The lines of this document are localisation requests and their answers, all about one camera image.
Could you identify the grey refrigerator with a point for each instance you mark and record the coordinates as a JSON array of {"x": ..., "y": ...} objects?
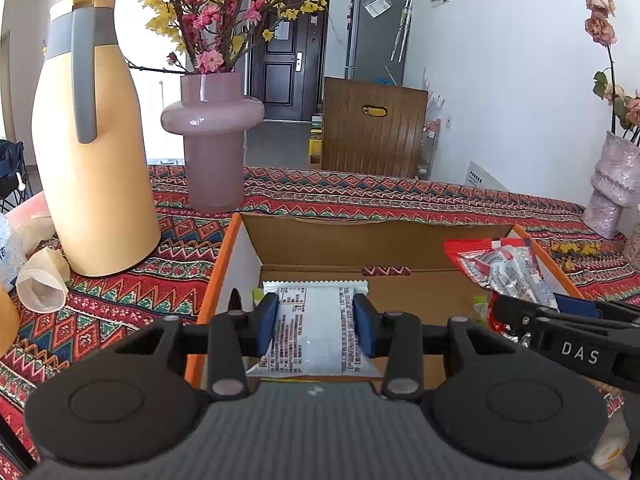
[{"x": 375, "y": 40}]

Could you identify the blue white tissue pack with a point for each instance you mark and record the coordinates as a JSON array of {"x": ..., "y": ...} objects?
[{"x": 10, "y": 255}]

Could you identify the fallen yellow blossoms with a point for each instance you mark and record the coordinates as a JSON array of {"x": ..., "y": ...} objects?
[{"x": 575, "y": 250}]

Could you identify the white heater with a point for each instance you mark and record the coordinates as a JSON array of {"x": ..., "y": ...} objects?
[{"x": 487, "y": 176}]

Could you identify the dried pink roses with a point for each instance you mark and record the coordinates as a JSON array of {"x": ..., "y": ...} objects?
[{"x": 600, "y": 25}]

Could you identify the dark entrance door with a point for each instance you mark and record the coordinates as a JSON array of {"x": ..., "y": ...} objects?
[{"x": 280, "y": 80}]

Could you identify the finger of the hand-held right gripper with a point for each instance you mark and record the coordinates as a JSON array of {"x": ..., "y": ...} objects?
[
  {"x": 515, "y": 312},
  {"x": 575, "y": 305}
]

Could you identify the white printed snack packet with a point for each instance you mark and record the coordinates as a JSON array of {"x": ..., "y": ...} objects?
[{"x": 315, "y": 330}]

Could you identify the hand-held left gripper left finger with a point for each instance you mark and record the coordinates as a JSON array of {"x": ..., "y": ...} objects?
[{"x": 267, "y": 322}]

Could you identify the dark bag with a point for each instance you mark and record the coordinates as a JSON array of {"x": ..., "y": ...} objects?
[{"x": 10, "y": 170}]

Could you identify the storage rack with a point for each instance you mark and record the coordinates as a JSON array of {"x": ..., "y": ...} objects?
[{"x": 430, "y": 150}]

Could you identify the yellow mug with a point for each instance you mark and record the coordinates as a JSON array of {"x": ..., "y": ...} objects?
[{"x": 7, "y": 325}]

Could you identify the smooth pink vase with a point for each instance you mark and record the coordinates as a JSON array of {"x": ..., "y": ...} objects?
[{"x": 212, "y": 150}]

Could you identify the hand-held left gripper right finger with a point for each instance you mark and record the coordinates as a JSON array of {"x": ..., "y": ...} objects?
[{"x": 364, "y": 327}]

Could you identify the yellow thermos jug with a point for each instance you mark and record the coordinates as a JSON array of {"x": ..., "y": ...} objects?
[{"x": 100, "y": 160}]

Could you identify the folded umbrella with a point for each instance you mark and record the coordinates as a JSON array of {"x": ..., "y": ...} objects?
[{"x": 404, "y": 25}]

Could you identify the white yellow snack packet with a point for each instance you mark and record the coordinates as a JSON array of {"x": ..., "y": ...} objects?
[{"x": 612, "y": 445}]

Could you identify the cream paper cone cup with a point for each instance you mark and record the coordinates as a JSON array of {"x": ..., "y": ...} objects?
[{"x": 42, "y": 280}]

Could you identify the orange cardboard box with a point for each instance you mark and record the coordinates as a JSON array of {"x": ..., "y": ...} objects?
[{"x": 350, "y": 245}]

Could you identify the pink yellow blossom branches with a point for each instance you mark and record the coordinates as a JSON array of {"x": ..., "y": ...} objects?
[{"x": 215, "y": 15}]

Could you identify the red white snack packet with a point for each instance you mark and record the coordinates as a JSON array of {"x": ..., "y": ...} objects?
[{"x": 500, "y": 265}]

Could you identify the green yellow snack packet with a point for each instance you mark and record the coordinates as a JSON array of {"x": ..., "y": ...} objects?
[{"x": 480, "y": 307}]

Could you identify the wooden chair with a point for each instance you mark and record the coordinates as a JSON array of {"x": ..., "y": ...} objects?
[{"x": 370, "y": 135}]

